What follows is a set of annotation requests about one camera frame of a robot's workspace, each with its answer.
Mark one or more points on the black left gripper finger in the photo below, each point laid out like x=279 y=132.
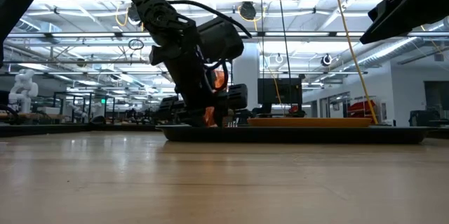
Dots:
x=219 y=118
x=198 y=120

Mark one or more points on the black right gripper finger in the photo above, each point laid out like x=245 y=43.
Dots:
x=386 y=27

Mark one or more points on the orange translucent plastic cup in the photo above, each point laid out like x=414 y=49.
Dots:
x=219 y=78

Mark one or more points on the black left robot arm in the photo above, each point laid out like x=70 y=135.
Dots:
x=154 y=10

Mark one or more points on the black plastic tray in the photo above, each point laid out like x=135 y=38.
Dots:
x=298 y=135

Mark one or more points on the white pillar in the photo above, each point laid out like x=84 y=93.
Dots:
x=249 y=69

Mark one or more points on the black monitor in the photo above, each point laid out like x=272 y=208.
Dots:
x=280 y=91

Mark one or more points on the red storage bins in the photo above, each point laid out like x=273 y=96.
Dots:
x=361 y=109

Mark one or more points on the white robot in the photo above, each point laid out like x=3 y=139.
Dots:
x=23 y=88

